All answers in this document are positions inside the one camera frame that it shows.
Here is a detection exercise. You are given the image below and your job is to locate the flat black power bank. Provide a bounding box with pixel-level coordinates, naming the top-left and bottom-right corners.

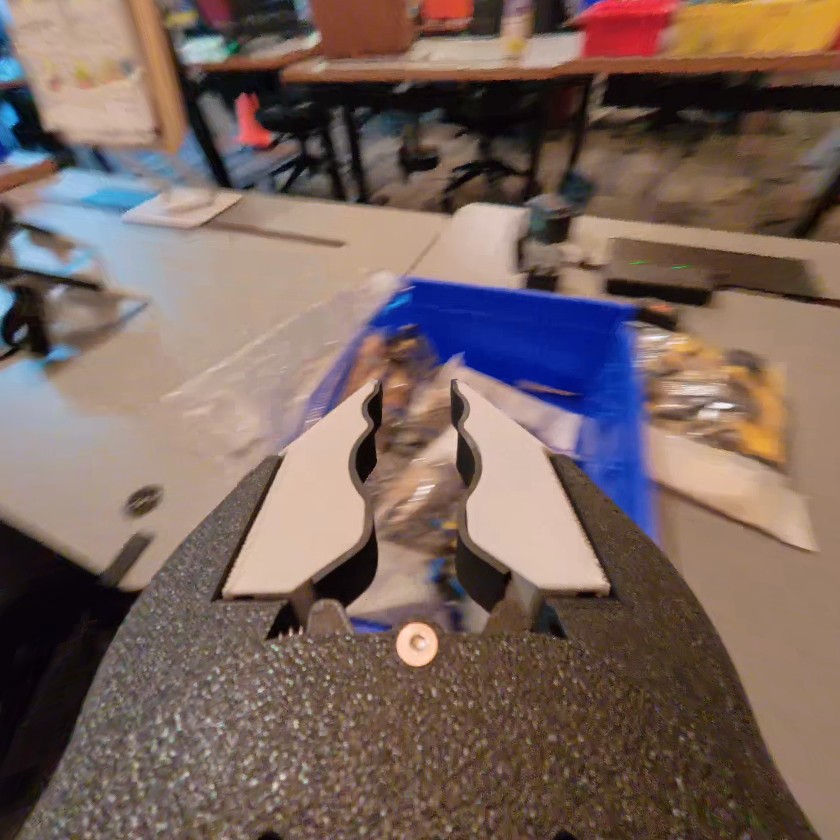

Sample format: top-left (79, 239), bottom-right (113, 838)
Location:
top-left (605, 238), bottom-right (813, 308)

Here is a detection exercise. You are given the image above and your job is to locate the instruction booklet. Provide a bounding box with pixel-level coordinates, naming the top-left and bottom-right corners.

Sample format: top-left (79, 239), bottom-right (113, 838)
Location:
top-left (7, 0), bottom-right (161, 148)

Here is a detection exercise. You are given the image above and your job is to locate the white book stand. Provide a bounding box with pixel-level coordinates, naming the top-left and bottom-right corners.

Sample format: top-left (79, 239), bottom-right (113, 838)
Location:
top-left (123, 0), bottom-right (242, 229)

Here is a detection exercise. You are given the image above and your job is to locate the red storage bin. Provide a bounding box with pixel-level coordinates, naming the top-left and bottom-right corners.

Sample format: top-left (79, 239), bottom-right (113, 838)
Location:
top-left (577, 0), bottom-right (683, 59)

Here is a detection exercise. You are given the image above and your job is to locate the long wooden table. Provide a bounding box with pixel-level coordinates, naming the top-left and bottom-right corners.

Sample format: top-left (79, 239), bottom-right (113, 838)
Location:
top-left (564, 52), bottom-right (840, 198)
top-left (281, 49), bottom-right (592, 204)

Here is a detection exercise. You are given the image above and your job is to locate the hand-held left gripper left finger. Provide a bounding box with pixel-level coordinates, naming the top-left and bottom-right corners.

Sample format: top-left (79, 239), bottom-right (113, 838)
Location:
top-left (222, 379), bottom-right (385, 614)

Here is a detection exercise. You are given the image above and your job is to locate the clear bag of yellow beams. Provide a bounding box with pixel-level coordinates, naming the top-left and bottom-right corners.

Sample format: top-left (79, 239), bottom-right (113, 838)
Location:
top-left (633, 322), bottom-right (818, 552)

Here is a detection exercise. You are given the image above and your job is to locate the black office chair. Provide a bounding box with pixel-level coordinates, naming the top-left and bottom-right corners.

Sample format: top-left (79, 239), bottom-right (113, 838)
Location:
top-left (252, 98), bottom-right (358, 201)

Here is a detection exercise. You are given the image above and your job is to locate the blue plastic storage bin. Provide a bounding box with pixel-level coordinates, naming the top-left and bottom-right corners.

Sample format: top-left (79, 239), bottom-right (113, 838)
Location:
top-left (305, 277), bottom-right (659, 634)

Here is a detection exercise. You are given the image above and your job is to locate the orange traffic cone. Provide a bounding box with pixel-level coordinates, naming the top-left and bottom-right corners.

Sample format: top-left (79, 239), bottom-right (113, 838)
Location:
top-left (233, 92), bottom-right (275, 151)

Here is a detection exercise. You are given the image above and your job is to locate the black and grey device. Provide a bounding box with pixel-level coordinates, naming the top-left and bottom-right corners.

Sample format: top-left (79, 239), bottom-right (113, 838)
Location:
top-left (0, 200), bottom-right (153, 365)

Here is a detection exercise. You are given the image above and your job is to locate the black charger case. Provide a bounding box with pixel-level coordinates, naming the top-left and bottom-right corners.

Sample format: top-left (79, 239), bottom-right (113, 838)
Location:
top-left (521, 174), bottom-right (595, 273)

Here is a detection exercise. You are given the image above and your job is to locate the yellow storage bin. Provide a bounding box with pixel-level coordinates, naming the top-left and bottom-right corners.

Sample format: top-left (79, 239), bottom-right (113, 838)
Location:
top-left (738, 0), bottom-right (795, 56)
top-left (794, 0), bottom-right (840, 53)
top-left (677, 0), bottom-right (739, 59)

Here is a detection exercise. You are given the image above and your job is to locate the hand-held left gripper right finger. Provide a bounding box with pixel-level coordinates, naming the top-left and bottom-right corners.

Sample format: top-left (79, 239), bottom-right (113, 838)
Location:
top-left (450, 378), bottom-right (611, 614)

